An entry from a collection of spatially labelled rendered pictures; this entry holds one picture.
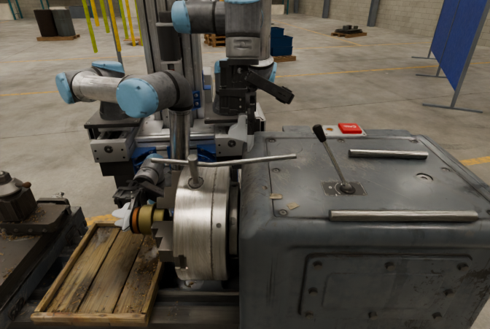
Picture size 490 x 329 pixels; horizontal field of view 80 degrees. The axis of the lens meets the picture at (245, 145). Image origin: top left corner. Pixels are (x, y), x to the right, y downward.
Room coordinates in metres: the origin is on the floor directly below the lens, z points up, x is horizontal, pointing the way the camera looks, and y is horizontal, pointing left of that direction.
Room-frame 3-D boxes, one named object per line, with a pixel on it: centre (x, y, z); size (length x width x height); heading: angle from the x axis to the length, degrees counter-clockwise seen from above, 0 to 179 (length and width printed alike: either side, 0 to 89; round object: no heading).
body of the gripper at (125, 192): (0.74, 0.35, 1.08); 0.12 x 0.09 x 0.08; 179
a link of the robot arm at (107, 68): (1.21, 0.57, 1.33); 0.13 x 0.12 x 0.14; 145
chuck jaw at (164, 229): (0.54, 0.19, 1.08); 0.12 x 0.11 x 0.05; 179
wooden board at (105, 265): (0.63, 0.41, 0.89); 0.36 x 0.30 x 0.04; 179
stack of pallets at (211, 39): (10.32, 0.66, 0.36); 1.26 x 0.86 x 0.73; 115
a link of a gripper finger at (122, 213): (0.63, 0.35, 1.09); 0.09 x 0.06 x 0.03; 179
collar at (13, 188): (0.71, 0.72, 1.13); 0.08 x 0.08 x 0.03
